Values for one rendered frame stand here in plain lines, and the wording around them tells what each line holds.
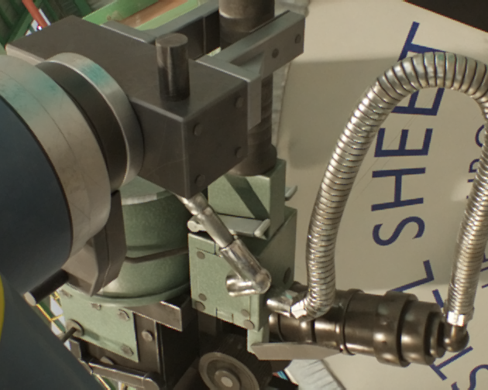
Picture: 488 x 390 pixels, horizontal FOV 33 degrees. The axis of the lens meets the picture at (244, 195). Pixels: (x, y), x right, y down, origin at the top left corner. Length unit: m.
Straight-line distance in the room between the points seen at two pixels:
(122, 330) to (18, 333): 0.51
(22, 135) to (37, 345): 0.18
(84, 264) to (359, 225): 0.42
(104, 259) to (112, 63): 0.10
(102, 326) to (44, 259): 0.34
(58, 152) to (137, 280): 0.27
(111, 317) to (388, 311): 0.23
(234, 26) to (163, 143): 0.13
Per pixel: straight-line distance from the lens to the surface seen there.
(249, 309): 0.61
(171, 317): 0.64
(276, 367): 0.75
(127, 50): 0.45
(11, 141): 0.35
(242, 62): 0.47
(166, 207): 0.58
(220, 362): 0.70
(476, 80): 0.47
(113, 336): 0.71
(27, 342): 0.18
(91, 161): 0.37
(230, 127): 0.41
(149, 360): 0.71
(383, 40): 0.72
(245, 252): 0.56
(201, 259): 0.60
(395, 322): 0.65
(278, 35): 0.49
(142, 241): 0.59
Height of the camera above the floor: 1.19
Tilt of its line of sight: 9 degrees up
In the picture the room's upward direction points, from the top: 115 degrees counter-clockwise
